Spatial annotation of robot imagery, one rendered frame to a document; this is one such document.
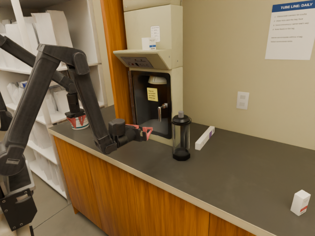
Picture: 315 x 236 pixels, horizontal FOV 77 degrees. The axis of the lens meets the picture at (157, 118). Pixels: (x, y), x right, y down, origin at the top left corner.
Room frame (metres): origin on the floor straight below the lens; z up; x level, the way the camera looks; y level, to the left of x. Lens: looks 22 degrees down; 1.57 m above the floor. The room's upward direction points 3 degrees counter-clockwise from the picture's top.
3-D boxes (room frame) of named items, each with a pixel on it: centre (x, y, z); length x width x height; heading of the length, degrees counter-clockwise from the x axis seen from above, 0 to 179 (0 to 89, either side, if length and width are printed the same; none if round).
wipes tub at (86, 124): (1.46, 0.61, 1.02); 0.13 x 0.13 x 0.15
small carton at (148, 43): (1.08, 0.02, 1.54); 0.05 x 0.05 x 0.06; 47
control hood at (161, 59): (1.12, 0.07, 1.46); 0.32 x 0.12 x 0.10; 51
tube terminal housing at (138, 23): (1.26, -0.04, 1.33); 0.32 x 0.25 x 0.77; 51
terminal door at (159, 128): (1.16, 0.04, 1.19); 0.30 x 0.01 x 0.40; 51
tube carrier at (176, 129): (0.96, -0.12, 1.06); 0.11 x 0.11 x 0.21
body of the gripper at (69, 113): (1.10, 0.47, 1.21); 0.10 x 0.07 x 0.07; 141
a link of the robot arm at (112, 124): (0.79, 0.20, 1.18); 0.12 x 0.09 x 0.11; 130
